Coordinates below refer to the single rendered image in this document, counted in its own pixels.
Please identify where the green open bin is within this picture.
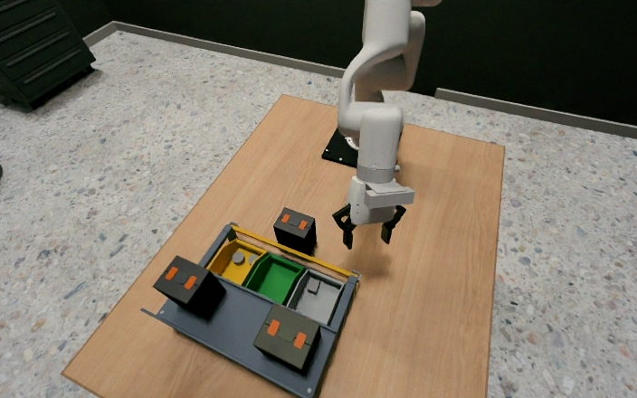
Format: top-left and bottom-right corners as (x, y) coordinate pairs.
(245, 253), (305, 306)

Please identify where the yellow bar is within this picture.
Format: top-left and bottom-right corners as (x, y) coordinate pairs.
(231, 225), (358, 277)

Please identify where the yellow open-front bin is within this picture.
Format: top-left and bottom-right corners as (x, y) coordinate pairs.
(207, 238), (269, 287)

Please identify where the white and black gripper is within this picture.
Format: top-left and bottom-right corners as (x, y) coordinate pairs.
(332, 175), (406, 250)

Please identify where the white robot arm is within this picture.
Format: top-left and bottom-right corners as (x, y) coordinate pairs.
(338, 0), (442, 209)

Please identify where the grey open bin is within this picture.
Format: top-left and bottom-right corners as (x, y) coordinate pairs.
(287, 268), (345, 326)

